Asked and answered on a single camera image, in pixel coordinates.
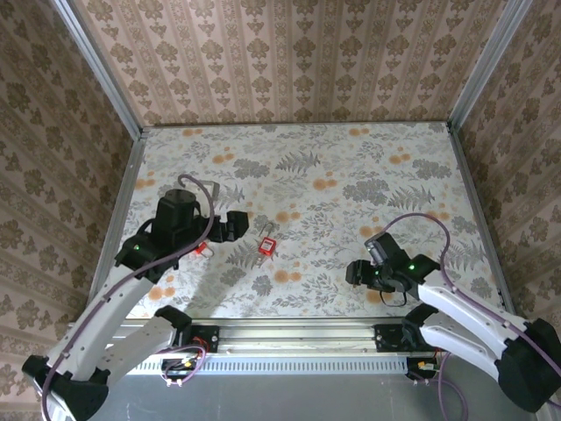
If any aluminium mounting rail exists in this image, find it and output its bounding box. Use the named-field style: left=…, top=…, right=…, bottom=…
left=117, top=318, right=444, bottom=354

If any grey metal sheet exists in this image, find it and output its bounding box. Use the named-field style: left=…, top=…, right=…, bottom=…
left=104, top=372, right=544, bottom=421

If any aluminium frame post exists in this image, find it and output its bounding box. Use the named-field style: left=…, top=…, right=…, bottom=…
left=51, top=0, right=146, bottom=140
left=447, top=0, right=534, bottom=132

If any white slotted cable duct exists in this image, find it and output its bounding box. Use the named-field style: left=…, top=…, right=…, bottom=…
left=131, top=353, right=411, bottom=375

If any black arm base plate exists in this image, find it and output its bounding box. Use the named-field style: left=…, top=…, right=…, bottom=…
left=372, top=324, right=407, bottom=353
left=190, top=325, right=220, bottom=353

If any purple base cable with connector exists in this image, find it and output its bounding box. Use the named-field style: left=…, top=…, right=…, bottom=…
left=405, top=350, right=469, bottom=421
left=160, top=346, right=207, bottom=389

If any aluminium table side rail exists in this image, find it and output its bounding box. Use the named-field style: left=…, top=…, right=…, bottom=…
left=89, top=129, right=148, bottom=325
left=446, top=122, right=513, bottom=310

